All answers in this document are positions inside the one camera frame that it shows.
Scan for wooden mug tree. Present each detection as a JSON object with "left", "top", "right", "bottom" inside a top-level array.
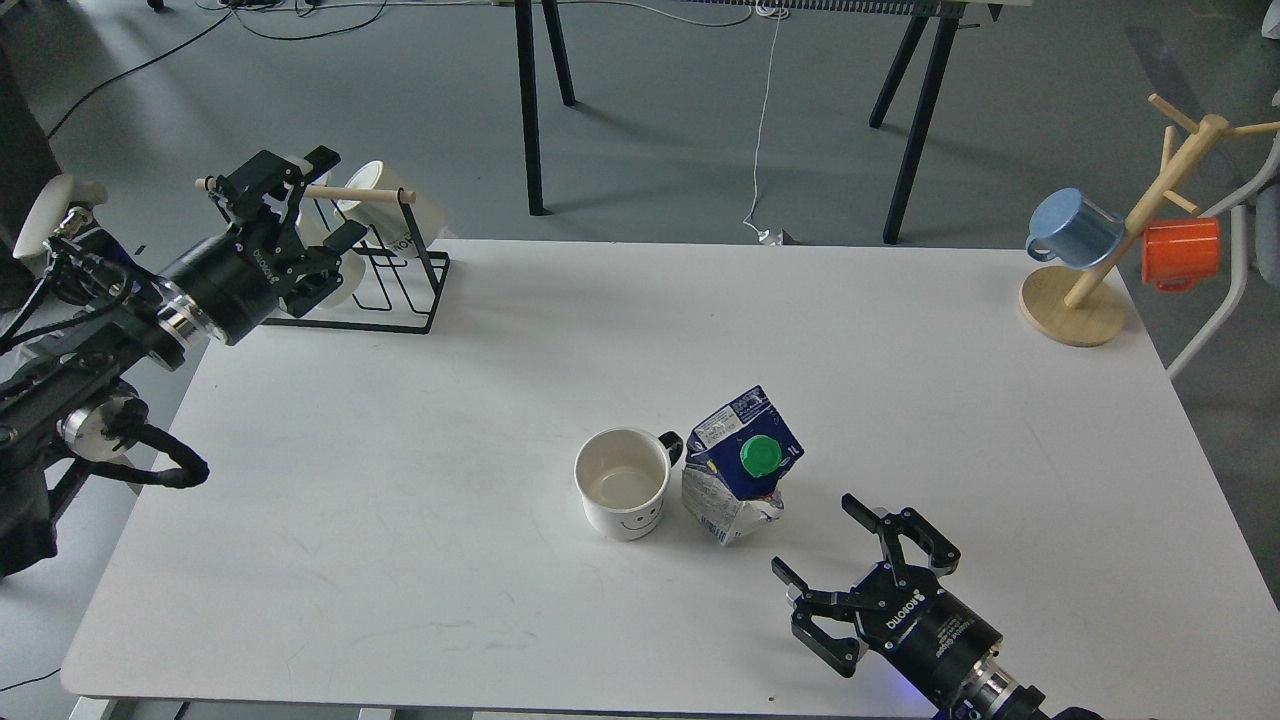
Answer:
[{"left": 1019, "top": 94, "right": 1279, "bottom": 347}]

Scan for blue mug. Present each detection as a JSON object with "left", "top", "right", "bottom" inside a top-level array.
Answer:
[{"left": 1025, "top": 188, "right": 1126, "bottom": 272}]

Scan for black wire mug rack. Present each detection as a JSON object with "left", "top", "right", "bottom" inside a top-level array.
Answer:
[{"left": 193, "top": 177, "right": 451, "bottom": 336}]

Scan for orange mug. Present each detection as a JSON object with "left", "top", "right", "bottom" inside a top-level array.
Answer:
[{"left": 1140, "top": 218, "right": 1221, "bottom": 293}]

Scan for white cable on floor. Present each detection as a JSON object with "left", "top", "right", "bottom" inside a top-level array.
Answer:
[{"left": 490, "top": 0, "right": 801, "bottom": 247}]

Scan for white smiley face mug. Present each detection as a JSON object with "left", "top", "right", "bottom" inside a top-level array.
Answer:
[{"left": 573, "top": 427, "right": 685, "bottom": 542}]

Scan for black table legs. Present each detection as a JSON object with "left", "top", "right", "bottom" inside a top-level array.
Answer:
[
  {"left": 868, "top": 0, "right": 963, "bottom": 245},
  {"left": 513, "top": 1, "right": 577, "bottom": 217}
]

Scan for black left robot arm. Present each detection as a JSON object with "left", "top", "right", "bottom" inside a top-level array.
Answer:
[{"left": 1, "top": 146, "right": 366, "bottom": 577}]

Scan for black table legs left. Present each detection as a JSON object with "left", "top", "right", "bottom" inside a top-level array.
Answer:
[{"left": 513, "top": 1, "right": 577, "bottom": 217}]

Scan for white mug rear rack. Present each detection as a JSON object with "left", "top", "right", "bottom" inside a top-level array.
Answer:
[{"left": 333, "top": 160, "right": 447, "bottom": 258}]

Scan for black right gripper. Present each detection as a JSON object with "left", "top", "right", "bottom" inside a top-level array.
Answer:
[{"left": 771, "top": 493, "right": 1004, "bottom": 706}]

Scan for blue white milk carton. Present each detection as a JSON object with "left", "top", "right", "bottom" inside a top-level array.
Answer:
[{"left": 681, "top": 386, "right": 805, "bottom": 547}]

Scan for white chair right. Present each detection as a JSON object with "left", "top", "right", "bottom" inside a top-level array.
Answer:
[{"left": 1165, "top": 129, "right": 1280, "bottom": 380}]

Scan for black cable on floor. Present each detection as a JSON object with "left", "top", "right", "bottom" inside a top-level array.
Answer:
[{"left": 44, "top": 0, "right": 390, "bottom": 141}]

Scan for black table legs right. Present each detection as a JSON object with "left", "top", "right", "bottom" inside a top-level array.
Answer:
[{"left": 868, "top": 0, "right": 963, "bottom": 245}]

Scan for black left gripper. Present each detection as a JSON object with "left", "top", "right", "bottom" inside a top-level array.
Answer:
[{"left": 160, "top": 146, "right": 369, "bottom": 347}]

